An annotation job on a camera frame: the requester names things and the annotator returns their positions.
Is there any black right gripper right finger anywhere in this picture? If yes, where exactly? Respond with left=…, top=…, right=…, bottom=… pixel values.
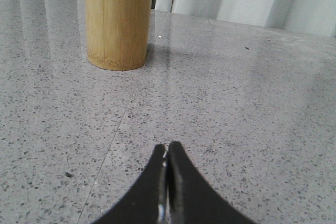
left=167, top=141, right=253, bottom=223

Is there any bamboo cylinder cup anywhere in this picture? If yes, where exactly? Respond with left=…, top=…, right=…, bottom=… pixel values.
left=85, top=0, right=152, bottom=71

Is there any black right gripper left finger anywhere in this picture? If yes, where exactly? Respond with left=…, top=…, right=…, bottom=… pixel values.
left=95, top=144, right=167, bottom=223

